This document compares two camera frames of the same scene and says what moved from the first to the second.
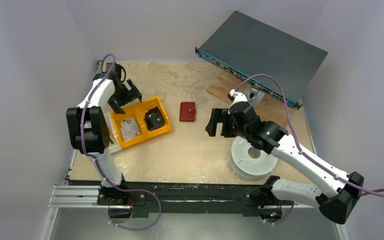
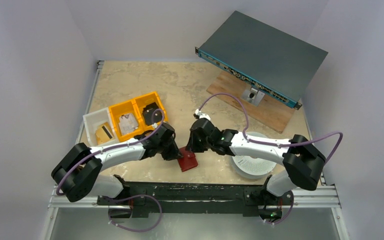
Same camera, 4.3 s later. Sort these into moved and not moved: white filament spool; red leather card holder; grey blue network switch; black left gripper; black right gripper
Moved: red leather card holder; black right gripper; black left gripper
Not moved: white filament spool; grey blue network switch
